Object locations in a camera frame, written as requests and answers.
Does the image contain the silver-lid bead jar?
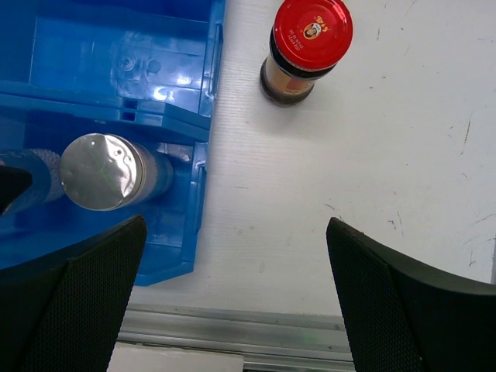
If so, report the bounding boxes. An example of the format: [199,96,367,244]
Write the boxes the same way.
[1,149,64,215]
[59,133,174,212]

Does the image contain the blue middle storage bin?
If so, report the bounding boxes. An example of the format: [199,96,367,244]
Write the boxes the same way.
[1,1,226,131]

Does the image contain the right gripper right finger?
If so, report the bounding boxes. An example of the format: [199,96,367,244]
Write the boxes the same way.
[326,218,495,371]

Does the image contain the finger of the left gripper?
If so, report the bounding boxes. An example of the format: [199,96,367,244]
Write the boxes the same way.
[0,165,33,213]

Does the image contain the blue near storage bin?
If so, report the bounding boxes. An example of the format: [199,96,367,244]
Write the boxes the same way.
[1,107,208,286]

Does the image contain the aluminium front rail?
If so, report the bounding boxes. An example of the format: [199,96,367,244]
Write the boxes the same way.
[118,305,355,371]

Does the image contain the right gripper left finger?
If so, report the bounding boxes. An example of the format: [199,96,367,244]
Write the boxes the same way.
[1,215,147,371]

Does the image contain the blue storage bin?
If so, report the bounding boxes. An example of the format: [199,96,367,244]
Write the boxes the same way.
[1,107,208,286]
[1,1,226,131]

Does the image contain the red-lid chili jar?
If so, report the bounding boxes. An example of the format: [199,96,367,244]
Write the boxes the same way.
[260,0,353,105]

